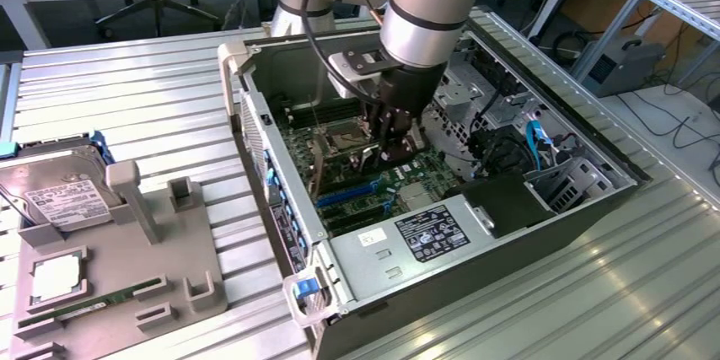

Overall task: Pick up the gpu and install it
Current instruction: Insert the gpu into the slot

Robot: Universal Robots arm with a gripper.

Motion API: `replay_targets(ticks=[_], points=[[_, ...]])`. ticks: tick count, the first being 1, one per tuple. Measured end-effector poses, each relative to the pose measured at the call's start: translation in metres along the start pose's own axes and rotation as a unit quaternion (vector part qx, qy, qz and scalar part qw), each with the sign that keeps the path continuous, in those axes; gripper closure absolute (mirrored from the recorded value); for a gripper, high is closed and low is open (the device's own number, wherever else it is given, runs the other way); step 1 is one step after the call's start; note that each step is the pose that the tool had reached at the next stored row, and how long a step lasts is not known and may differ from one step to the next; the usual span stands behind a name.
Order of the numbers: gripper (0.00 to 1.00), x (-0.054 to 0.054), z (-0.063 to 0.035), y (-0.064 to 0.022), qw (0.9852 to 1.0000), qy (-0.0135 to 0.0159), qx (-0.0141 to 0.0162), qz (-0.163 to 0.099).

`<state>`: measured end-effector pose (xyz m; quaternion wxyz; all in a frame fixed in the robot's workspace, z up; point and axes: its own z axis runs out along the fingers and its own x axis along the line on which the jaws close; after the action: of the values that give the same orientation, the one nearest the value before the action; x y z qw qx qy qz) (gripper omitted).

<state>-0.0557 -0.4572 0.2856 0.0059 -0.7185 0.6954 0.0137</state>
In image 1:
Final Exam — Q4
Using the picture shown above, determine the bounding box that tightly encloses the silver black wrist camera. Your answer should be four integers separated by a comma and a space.
326, 51, 403, 100

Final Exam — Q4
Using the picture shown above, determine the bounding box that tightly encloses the silver chipset heatsink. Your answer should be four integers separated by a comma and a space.
399, 185, 438, 212

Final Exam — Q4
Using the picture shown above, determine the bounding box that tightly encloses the black RAM slot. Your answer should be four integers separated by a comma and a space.
290, 107, 365, 128
283, 96, 338, 113
287, 102, 363, 123
286, 98, 361, 118

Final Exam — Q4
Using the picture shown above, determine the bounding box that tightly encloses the open grey PC case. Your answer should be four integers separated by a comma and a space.
215, 13, 653, 360

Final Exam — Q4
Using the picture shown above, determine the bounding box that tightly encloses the black office chair base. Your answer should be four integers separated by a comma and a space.
91, 0, 221, 39

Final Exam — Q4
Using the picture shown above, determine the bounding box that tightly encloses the grey parts rack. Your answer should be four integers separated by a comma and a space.
9, 160, 231, 360

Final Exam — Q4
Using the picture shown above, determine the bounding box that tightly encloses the green motherboard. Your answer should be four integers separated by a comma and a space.
269, 89, 467, 239

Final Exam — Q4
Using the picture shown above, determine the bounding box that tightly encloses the black disk wire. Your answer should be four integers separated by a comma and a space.
0, 189, 29, 226

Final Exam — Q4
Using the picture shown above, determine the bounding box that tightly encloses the black expansion slot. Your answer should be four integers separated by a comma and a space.
329, 216, 391, 237
323, 204, 386, 226

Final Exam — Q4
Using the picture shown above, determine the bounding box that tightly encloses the grey power supply unit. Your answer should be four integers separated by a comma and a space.
327, 196, 499, 305

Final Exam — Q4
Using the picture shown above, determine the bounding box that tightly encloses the silver hard disk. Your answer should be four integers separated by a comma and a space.
0, 144, 122, 234

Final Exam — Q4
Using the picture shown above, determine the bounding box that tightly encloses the black camera cable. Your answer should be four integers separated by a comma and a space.
299, 0, 366, 102

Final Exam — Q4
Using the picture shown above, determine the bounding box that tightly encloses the green RAM stick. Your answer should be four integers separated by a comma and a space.
18, 280, 162, 328

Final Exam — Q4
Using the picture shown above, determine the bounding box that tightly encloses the silver disk bay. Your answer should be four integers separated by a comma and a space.
521, 153, 639, 214

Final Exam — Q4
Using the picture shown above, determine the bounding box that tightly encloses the blue case release latch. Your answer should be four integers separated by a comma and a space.
291, 277, 322, 298

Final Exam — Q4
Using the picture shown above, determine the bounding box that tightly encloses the CPU socket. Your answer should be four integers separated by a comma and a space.
319, 123, 371, 154

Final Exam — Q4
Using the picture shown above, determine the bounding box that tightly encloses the graphics card with metal bracket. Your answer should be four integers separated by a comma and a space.
305, 130, 389, 199

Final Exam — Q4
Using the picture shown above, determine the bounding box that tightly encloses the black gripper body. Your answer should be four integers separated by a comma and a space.
374, 62, 449, 120

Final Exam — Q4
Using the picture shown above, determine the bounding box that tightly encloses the silver CPU chip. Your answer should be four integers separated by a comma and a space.
30, 256, 85, 306

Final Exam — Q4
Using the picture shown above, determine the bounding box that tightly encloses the silver perforated drive cage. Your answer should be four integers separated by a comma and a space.
426, 60, 499, 180

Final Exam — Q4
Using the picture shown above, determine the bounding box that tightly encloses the blue expansion slot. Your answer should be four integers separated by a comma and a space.
314, 185, 377, 209

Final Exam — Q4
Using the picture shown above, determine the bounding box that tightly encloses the blue wire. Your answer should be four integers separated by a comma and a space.
523, 118, 550, 174

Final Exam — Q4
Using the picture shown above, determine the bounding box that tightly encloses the black wire bundle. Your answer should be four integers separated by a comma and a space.
466, 128, 535, 176

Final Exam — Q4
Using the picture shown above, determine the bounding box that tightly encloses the black plastic shroud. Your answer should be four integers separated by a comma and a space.
441, 173, 557, 239

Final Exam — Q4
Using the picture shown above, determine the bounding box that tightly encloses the grey equipment box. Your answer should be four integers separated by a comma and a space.
571, 36, 669, 99

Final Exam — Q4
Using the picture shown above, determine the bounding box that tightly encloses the blue disk caddy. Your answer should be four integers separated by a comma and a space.
0, 131, 118, 167

